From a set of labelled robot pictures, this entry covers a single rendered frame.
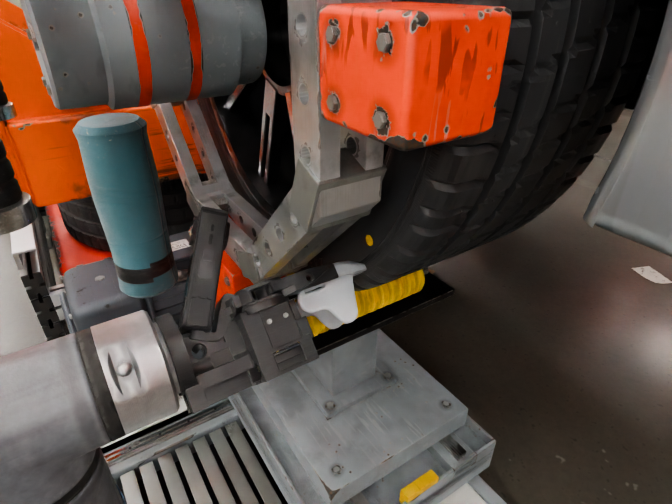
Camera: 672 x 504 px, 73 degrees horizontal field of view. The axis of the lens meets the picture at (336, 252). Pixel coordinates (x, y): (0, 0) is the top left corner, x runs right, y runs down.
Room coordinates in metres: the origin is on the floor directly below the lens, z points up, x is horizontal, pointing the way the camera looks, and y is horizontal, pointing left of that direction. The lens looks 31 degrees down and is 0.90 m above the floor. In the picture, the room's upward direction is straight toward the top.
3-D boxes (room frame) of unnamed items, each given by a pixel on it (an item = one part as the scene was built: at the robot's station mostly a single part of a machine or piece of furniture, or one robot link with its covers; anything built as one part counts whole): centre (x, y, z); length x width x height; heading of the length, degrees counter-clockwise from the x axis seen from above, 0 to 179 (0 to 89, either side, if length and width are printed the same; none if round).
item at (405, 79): (0.30, -0.04, 0.85); 0.09 x 0.08 x 0.07; 33
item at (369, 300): (0.52, -0.02, 0.51); 0.29 x 0.06 x 0.06; 123
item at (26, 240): (1.89, 1.33, 0.28); 2.47 x 0.09 x 0.22; 33
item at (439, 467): (0.65, -0.01, 0.13); 0.50 x 0.36 x 0.10; 33
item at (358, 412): (0.65, -0.01, 0.32); 0.40 x 0.30 x 0.28; 33
